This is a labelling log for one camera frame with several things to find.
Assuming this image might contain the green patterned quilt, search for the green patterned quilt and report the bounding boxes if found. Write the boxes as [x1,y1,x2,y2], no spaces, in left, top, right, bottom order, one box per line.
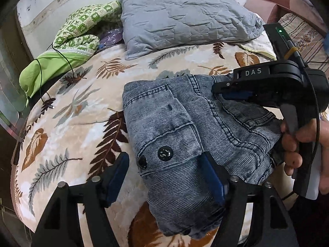
[19,0,122,107]

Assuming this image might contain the person right hand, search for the person right hand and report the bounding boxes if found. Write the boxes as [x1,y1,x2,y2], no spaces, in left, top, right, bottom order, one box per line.
[280,119,329,195]

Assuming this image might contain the grey quilted pillow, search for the grey quilted pillow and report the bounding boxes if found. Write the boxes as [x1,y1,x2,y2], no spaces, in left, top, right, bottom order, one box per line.
[119,0,264,60]

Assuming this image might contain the black charging cable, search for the black charging cable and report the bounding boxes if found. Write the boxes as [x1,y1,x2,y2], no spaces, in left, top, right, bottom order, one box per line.
[27,42,81,109]

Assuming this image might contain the striped brown pillow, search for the striped brown pillow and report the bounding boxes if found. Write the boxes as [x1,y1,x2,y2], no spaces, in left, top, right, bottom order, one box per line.
[279,13,328,78]

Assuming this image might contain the purple plastic bag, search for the purple plastic bag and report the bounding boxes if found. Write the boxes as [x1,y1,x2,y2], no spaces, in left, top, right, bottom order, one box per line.
[97,28,123,51]

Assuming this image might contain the blue denim pants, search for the blue denim pants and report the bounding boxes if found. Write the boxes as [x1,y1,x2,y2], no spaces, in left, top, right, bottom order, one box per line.
[122,75,280,239]

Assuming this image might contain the white cream cloth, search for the white cream cloth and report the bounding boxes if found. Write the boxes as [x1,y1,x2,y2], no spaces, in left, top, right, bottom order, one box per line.
[236,37,277,60]

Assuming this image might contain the leaf print blanket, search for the leaf print blanket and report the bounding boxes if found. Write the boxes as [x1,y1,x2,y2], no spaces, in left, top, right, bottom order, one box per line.
[10,40,288,247]

